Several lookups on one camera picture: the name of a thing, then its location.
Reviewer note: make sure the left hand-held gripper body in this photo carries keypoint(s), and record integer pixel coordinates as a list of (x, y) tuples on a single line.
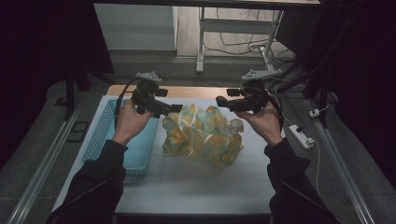
[(144, 93)]

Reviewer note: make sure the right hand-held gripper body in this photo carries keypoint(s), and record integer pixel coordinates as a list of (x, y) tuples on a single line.
[(253, 96)]

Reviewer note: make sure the orange-print green fabric bag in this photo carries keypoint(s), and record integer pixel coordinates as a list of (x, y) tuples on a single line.
[(202, 137)]

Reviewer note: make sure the light blue plastic basket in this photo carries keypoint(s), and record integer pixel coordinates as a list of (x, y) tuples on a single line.
[(140, 149)]

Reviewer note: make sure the person's right hand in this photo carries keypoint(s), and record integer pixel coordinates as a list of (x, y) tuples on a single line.
[(264, 124)]

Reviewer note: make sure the person's left hand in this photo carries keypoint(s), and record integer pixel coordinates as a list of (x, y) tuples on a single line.
[(130, 124)]

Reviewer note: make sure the white power strip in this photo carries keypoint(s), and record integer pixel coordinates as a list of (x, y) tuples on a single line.
[(301, 137)]

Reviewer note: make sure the small white adapter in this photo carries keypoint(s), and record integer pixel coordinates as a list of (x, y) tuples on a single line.
[(314, 113)]

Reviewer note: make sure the white cabinet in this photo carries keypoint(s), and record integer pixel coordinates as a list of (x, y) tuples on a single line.
[(135, 28)]

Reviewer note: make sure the black metal stand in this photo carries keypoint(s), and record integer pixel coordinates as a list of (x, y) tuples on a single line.
[(70, 93), (323, 77)]

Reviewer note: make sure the white table mat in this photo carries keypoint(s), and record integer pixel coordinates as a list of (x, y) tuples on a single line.
[(199, 193)]

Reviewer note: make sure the white desk frame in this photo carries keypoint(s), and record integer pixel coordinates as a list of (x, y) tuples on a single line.
[(232, 26)]

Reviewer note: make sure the black floor bracket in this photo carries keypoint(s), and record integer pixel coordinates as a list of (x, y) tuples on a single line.
[(77, 132)]

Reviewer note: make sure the aluminium floor rail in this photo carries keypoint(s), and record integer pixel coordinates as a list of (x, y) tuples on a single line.
[(342, 165), (43, 165)]

